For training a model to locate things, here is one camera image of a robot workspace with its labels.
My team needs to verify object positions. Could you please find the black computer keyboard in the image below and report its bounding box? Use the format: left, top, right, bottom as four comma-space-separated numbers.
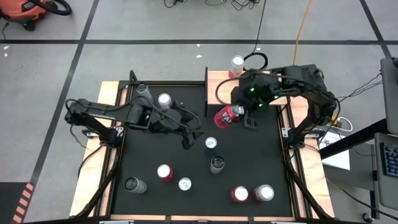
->
381, 142, 398, 179

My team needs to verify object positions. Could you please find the grey keyboard tray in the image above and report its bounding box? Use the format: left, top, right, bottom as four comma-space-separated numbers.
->
371, 132, 398, 212

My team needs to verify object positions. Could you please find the black coiled floor cable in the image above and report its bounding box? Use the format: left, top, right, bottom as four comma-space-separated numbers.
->
243, 0, 269, 72

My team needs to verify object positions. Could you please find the yellow extension cord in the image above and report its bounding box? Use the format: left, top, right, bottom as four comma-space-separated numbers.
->
292, 0, 313, 67

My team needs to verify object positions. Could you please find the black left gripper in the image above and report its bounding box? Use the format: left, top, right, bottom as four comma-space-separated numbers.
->
167, 108, 205, 150

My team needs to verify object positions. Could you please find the pink white Spindrift can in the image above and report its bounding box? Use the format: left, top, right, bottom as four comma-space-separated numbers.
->
157, 92, 172, 110
252, 184, 275, 202
228, 55, 246, 79

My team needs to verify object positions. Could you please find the red Fanta strawberry can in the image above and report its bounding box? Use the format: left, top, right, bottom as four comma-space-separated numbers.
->
213, 105, 246, 129
229, 185, 249, 203
157, 164, 174, 183

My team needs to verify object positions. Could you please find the white paper sheet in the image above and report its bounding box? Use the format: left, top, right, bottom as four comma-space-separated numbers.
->
318, 130, 351, 171

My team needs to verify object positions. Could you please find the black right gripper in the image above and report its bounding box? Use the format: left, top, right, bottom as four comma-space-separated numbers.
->
231, 81, 262, 131

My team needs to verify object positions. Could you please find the light wooden shelf board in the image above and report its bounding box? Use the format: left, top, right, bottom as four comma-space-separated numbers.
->
206, 70, 289, 106

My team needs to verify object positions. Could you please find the black orange striped floor mat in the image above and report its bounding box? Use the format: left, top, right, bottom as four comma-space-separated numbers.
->
0, 182, 35, 224

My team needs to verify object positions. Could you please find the black vacuum hose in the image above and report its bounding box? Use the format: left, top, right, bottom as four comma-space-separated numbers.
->
30, 0, 73, 16

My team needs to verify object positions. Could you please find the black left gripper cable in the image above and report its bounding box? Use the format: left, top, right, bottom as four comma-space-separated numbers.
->
172, 102, 202, 131

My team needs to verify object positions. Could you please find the grey clamp bracket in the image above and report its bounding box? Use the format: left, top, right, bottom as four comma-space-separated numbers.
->
81, 126, 99, 139

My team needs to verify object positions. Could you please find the white power cable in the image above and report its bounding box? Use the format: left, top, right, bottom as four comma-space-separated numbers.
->
334, 115, 354, 133

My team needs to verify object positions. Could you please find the orange shop vacuum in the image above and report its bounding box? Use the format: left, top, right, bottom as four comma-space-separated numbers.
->
0, 0, 47, 31

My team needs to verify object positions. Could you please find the tangled black floor cable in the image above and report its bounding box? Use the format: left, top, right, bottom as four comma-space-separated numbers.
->
164, 0, 187, 9
231, 0, 261, 10

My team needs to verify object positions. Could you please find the grey computer cart panel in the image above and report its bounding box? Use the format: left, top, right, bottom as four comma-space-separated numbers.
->
379, 57, 398, 136

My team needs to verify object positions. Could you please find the black cart crossbar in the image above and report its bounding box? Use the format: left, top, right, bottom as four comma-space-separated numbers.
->
319, 118, 389, 160

